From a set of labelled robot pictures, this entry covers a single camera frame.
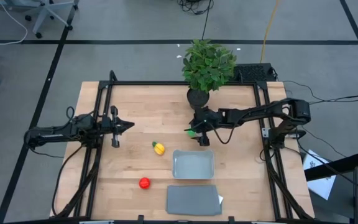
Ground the yellow cable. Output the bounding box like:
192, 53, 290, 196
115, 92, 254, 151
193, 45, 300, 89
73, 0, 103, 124
259, 0, 281, 64

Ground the white paper sheet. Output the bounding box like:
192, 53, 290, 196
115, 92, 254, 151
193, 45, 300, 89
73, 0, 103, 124
302, 149, 337, 200

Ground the potted green plant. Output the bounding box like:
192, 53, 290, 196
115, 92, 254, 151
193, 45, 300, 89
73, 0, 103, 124
181, 38, 238, 110

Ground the yellow toy corn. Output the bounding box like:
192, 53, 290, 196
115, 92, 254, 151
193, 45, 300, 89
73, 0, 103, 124
152, 141, 166, 156

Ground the black cable bundle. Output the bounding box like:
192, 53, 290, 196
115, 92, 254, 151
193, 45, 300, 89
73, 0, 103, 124
177, 0, 214, 40

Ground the grey office chair base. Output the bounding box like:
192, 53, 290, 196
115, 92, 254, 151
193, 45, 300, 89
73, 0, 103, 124
0, 0, 80, 39

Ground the white floor cable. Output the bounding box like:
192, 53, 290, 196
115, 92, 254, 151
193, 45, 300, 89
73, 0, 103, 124
0, 2, 29, 46

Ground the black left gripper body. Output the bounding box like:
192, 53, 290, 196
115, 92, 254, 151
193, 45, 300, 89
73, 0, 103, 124
101, 105, 120, 148

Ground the black metal table frame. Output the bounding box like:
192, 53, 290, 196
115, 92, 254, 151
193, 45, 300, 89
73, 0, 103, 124
50, 70, 315, 223

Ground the thin black floor cable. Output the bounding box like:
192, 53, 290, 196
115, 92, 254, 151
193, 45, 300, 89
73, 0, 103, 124
283, 80, 358, 105

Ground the grey cloth mat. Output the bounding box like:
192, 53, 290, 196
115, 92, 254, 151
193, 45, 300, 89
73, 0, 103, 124
165, 185, 223, 217

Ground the red toy tomato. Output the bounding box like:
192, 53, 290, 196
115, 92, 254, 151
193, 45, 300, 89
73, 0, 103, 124
139, 177, 152, 190

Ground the black perforated box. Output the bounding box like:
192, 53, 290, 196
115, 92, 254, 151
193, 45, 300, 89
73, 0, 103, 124
233, 63, 278, 83

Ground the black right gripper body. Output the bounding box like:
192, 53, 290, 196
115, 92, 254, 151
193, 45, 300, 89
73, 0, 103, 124
190, 106, 222, 147

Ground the pale plastic tupperware container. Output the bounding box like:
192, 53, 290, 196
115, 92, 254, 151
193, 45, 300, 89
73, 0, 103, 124
172, 149, 215, 180

